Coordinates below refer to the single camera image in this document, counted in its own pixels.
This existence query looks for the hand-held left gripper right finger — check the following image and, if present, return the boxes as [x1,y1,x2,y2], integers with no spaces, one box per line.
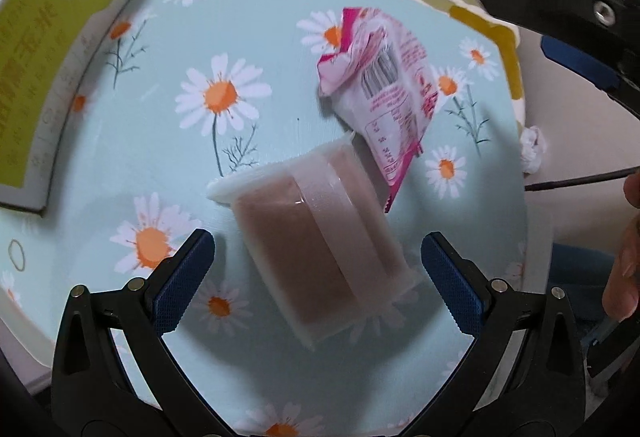
[399,231,587,437]

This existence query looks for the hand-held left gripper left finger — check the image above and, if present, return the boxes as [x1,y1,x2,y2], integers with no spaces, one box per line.
[51,228,237,437]

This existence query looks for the translucent packet of brown cake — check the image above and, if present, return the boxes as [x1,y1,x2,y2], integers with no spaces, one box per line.
[207,137,418,350]

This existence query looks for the pink white snack packet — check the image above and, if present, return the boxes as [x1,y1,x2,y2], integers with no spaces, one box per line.
[316,7,441,212]

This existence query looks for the green cardboard box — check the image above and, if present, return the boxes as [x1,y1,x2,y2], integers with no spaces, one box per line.
[0,0,168,218]

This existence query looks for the person's right hand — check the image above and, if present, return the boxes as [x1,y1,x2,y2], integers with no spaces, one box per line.
[602,168,640,319]

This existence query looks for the white crumpled tissue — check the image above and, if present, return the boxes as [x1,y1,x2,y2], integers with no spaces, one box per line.
[519,126,548,175]

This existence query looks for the person's blue pants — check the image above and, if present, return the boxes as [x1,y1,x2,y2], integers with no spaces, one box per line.
[550,242,617,324]

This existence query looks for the round white table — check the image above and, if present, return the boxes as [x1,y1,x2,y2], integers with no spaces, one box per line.
[0,302,151,405]

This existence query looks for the light blue daisy tablecloth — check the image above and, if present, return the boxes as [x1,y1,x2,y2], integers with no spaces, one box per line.
[0,0,530,437]

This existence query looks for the black cable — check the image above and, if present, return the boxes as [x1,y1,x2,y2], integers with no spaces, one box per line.
[524,169,632,192]

